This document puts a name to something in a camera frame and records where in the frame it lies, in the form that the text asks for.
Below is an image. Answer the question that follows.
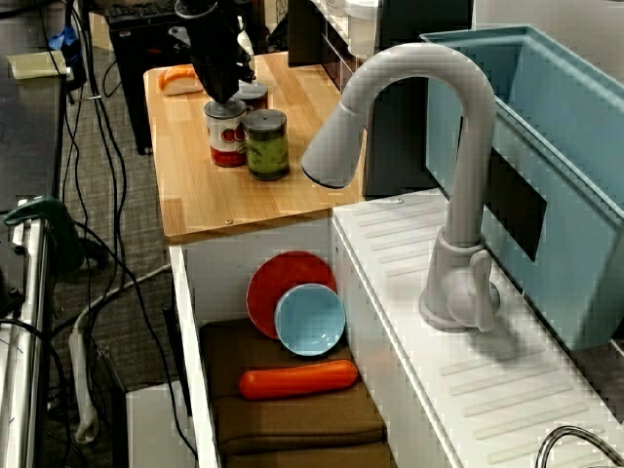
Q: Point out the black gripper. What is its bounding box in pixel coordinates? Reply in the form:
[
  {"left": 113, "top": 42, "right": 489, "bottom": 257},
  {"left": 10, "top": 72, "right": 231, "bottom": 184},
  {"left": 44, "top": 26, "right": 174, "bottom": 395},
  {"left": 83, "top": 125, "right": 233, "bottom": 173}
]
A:
[{"left": 169, "top": 12, "right": 257, "bottom": 104}]

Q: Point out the beans can orange brown label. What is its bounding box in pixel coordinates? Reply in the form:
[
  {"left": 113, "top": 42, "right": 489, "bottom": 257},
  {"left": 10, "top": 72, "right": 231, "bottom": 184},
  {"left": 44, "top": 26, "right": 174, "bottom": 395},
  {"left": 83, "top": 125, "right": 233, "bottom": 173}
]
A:
[{"left": 232, "top": 81, "right": 270, "bottom": 114}]

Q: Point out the tomato can red white label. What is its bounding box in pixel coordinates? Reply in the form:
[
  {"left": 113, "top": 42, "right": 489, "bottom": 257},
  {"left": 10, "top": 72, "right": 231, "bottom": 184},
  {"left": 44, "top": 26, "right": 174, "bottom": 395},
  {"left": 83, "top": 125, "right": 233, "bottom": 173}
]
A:
[{"left": 203, "top": 97, "right": 249, "bottom": 169}]

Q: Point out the peas can green label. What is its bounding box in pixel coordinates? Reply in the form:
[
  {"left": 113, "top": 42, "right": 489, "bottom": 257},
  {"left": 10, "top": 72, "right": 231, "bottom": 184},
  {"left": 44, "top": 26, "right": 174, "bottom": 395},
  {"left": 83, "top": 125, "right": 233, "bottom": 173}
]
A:
[{"left": 242, "top": 108, "right": 291, "bottom": 182}]

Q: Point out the toy salmon sushi piece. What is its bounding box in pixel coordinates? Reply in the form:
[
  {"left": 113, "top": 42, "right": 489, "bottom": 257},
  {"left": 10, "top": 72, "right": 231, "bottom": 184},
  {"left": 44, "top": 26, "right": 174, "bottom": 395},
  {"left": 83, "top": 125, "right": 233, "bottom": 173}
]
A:
[{"left": 158, "top": 63, "right": 205, "bottom": 98}]

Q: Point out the black cabinet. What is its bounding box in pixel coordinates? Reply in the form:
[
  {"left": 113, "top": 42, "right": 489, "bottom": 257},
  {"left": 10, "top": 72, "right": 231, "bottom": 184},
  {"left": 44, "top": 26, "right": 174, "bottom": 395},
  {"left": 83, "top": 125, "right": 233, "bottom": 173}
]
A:
[{"left": 107, "top": 14, "right": 196, "bottom": 156}]

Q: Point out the black keyboard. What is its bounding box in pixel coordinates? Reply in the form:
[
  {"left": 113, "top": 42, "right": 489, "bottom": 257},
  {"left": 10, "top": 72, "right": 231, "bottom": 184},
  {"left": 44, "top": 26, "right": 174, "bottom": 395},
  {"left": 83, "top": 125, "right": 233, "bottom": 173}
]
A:
[{"left": 104, "top": 0, "right": 179, "bottom": 24}]

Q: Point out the black upright panel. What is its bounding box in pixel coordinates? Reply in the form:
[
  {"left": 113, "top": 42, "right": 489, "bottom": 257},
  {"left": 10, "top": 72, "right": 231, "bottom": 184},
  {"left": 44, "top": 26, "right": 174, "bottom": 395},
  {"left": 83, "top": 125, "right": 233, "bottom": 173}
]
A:
[{"left": 363, "top": 0, "right": 474, "bottom": 200}]

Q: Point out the yellow paper note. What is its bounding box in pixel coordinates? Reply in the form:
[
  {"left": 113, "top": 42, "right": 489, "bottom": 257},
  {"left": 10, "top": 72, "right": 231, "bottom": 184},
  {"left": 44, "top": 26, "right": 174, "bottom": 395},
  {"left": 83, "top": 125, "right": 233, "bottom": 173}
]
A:
[{"left": 7, "top": 50, "right": 69, "bottom": 81}]

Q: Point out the red plate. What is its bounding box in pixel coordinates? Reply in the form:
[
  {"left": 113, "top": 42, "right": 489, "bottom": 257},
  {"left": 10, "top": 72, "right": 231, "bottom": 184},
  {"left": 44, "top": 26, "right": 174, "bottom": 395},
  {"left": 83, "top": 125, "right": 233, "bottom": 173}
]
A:
[{"left": 245, "top": 251, "right": 338, "bottom": 341}]

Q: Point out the green clamp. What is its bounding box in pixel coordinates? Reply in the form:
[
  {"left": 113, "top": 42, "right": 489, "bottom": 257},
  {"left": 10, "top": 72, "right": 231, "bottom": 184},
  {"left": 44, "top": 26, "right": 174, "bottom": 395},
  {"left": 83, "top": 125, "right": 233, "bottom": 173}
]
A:
[{"left": 2, "top": 196, "right": 87, "bottom": 277}]

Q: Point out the light blue bowl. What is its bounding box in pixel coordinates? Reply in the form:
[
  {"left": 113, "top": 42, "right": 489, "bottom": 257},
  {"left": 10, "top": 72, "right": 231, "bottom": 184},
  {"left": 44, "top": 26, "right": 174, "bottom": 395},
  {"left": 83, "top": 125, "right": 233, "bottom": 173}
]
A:
[{"left": 273, "top": 283, "right": 347, "bottom": 357}]

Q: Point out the grey toy kitchen faucet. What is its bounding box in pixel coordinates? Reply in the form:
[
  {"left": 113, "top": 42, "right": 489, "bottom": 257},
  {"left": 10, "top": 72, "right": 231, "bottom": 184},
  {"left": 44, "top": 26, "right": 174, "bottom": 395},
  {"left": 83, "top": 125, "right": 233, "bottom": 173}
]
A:
[{"left": 300, "top": 42, "right": 503, "bottom": 334}]

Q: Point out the white toy sink unit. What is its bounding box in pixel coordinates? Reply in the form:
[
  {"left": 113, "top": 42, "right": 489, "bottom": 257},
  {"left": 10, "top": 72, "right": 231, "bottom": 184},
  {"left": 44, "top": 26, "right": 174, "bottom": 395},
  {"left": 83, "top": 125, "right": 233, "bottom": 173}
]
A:
[{"left": 168, "top": 189, "right": 624, "bottom": 468}]

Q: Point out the orange toy sausage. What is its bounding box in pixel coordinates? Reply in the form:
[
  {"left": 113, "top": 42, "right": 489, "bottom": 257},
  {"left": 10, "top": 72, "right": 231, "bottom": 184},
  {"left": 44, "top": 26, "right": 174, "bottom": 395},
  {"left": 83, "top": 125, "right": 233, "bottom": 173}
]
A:
[{"left": 238, "top": 359, "right": 360, "bottom": 402}]

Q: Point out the white power strip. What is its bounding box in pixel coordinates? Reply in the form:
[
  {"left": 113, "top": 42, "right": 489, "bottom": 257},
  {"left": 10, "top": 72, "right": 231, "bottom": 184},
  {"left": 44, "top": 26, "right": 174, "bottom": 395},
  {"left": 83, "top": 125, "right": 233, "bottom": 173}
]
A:
[{"left": 67, "top": 262, "right": 172, "bottom": 445}]

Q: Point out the brown folded cloth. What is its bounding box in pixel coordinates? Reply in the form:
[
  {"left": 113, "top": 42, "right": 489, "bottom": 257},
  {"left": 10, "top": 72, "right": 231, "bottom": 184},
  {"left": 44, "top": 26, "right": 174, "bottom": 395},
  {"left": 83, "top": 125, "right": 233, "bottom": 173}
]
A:
[{"left": 198, "top": 319, "right": 399, "bottom": 468}]

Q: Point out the white box panel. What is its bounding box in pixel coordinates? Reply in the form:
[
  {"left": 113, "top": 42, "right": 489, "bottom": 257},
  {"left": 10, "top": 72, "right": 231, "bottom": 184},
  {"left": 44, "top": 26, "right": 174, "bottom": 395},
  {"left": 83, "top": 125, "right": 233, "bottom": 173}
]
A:
[{"left": 125, "top": 379, "right": 196, "bottom": 468}]

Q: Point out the blue plastic bin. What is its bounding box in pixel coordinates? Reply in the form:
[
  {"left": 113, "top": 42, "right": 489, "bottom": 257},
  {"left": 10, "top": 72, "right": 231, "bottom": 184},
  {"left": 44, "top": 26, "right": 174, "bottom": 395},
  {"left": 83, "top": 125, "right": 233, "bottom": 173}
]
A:
[{"left": 419, "top": 24, "right": 624, "bottom": 352}]

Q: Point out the silver metal pot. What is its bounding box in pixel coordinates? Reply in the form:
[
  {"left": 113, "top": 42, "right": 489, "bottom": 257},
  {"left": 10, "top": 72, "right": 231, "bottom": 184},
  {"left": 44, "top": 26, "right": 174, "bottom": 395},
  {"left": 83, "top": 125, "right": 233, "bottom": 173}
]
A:
[{"left": 533, "top": 424, "right": 624, "bottom": 468}]

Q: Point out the silver metal frame rail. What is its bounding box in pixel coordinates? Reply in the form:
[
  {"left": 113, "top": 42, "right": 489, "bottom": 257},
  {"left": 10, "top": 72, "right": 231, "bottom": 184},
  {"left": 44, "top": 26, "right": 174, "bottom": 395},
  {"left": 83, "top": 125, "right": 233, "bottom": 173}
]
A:
[{"left": 0, "top": 197, "right": 58, "bottom": 468}]

